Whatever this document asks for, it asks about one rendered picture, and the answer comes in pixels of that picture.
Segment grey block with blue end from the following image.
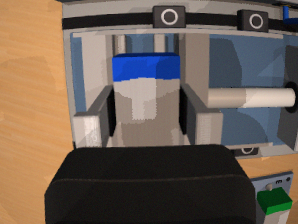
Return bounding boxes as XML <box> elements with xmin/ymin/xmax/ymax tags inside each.
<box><xmin>112</xmin><ymin>52</ymin><xmax>180</xmax><ymax>147</ymax></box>

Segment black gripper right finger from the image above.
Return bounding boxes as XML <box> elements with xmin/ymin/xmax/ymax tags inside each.
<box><xmin>179</xmin><ymin>84</ymin><xmax>223</xmax><ymax>145</ymax></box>

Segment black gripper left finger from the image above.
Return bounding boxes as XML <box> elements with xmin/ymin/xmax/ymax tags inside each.
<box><xmin>72</xmin><ymin>85</ymin><xmax>117</xmax><ymax>148</ymax></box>

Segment grey metal block with green end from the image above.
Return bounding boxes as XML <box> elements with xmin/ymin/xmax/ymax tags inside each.
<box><xmin>256</xmin><ymin>187</ymin><xmax>293</xmax><ymax>224</ymax></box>

